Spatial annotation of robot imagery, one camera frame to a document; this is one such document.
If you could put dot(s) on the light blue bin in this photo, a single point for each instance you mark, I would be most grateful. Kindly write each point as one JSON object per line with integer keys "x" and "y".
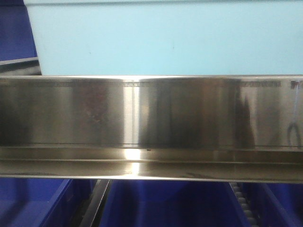
{"x": 167, "y": 37}

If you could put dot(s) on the steel lane divider left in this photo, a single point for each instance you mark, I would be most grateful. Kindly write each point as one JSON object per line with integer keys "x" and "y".
{"x": 90, "y": 212}

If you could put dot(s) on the blue bin lower centre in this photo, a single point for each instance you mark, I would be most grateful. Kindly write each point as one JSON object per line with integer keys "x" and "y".
{"x": 151, "y": 203}

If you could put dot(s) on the white roller track right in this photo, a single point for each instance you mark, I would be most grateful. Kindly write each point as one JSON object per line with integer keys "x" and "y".
{"x": 244, "y": 204}

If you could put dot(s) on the blue bin upper left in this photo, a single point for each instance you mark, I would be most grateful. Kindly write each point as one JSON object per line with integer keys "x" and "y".
{"x": 16, "y": 38}

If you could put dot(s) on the blue bin lower right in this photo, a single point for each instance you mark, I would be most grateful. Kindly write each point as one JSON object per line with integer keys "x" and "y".
{"x": 275, "y": 204}

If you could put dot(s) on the blue bin lower left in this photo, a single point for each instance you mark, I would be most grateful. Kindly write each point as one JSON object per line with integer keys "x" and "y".
{"x": 28, "y": 202}

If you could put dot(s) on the steel shelf front rail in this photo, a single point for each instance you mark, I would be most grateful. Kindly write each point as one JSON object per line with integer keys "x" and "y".
{"x": 208, "y": 128}

